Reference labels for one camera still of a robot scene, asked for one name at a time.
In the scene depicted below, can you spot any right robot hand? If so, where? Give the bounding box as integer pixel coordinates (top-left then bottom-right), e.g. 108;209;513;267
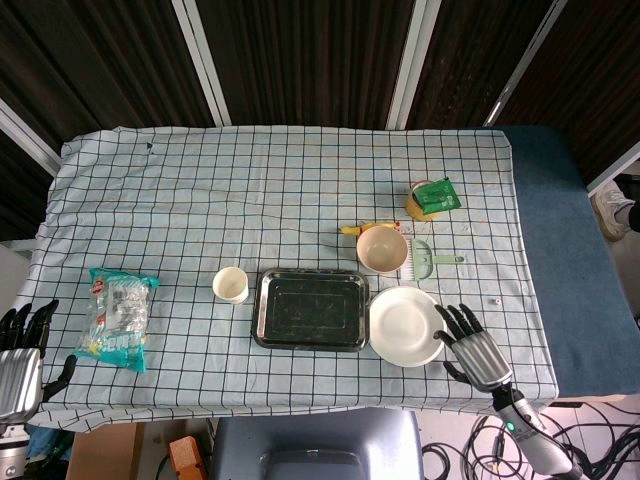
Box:
433;303;514;394

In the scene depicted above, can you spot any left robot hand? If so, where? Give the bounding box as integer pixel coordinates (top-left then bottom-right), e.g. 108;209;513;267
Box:
0;299;79;426

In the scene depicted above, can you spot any white paper plate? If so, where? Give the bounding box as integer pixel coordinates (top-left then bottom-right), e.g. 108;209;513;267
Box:
368;286;448;369

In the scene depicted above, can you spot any beige bowl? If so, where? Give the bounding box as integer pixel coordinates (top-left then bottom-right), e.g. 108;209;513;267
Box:
356;227;409;274

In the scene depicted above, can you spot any white paper cup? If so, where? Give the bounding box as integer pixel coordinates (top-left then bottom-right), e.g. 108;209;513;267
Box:
212;266;250;306

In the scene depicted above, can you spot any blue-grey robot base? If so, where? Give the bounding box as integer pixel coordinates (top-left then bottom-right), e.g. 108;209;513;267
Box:
209;407;424;480

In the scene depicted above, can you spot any metal tray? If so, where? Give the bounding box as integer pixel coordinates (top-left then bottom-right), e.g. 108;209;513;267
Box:
252;268;371;354

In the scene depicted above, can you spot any brown cardboard box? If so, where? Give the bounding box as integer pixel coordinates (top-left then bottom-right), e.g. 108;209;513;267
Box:
67;423;146;480

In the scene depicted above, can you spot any teal snack bag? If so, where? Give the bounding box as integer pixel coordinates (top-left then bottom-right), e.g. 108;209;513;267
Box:
67;267;161;374

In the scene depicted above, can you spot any green hand brush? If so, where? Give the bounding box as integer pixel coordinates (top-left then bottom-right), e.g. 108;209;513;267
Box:
398;238;465;281

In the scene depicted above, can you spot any yellow tape roll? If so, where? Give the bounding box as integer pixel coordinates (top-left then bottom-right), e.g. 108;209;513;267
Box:
404;180;444;222

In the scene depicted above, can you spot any green packet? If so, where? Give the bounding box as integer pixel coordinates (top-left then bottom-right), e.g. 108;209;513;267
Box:
413;177;461;216

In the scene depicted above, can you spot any orange box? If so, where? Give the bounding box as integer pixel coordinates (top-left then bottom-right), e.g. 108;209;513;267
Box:
167;435;197;476

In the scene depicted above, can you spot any yellow rubber chicken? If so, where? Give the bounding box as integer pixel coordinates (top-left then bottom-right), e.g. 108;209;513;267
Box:
339;222;403;237

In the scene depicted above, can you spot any white sneaker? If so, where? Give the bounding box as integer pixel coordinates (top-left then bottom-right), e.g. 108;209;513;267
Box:
591;179;634;242

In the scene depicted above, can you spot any blue checkered tablecloth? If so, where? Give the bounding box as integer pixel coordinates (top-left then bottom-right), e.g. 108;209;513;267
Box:
9;124;559;434

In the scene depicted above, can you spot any black floor cable bundle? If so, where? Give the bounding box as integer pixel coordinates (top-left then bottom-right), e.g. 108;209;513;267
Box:
422;399;640;480

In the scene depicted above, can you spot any white partition post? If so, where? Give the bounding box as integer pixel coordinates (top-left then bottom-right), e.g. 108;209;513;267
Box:
0;97;64;176
172;0;231;126
585;144;640;199
482;0;569;127
385;0;441;130

